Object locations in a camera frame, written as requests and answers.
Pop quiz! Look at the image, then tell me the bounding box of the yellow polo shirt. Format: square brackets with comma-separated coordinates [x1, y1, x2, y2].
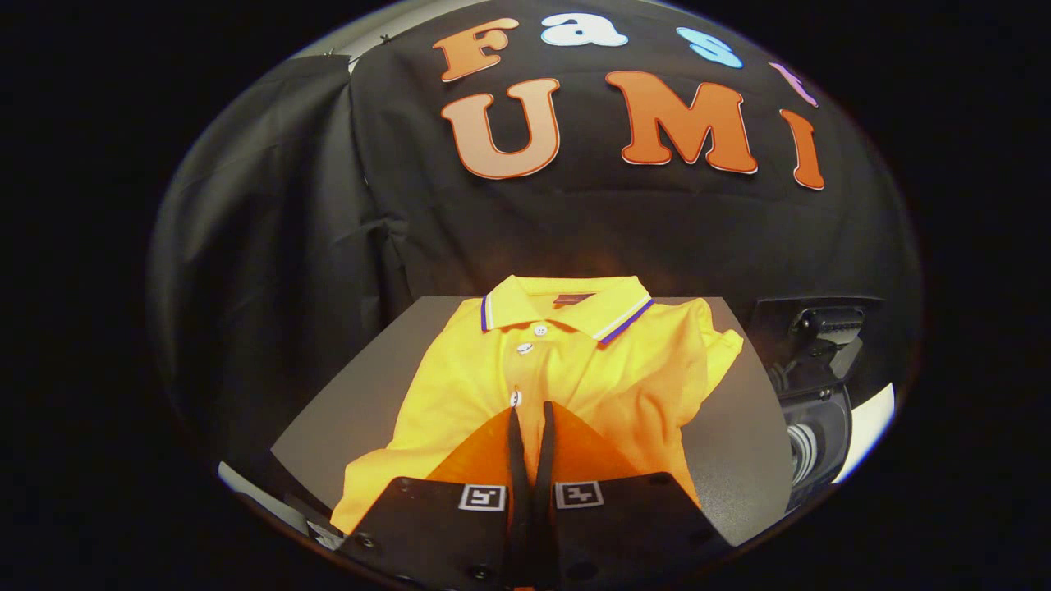
[328, 275, 744, 534]

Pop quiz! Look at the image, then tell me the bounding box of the grey stand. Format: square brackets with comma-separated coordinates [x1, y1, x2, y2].
[271, 295, 793, 547]

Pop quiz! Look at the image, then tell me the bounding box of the white board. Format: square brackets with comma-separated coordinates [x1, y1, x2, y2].
[833, 382, 896, 485]

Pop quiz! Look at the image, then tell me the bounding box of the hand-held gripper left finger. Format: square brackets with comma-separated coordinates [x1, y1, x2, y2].
[337, 402, 533, 591]

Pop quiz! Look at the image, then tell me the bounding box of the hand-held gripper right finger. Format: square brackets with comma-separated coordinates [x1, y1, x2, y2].
[532, 401, 736, 591]

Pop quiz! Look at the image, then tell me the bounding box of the black backdrop cloth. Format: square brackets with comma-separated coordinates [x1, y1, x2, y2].
[148, 0, 925, 493]

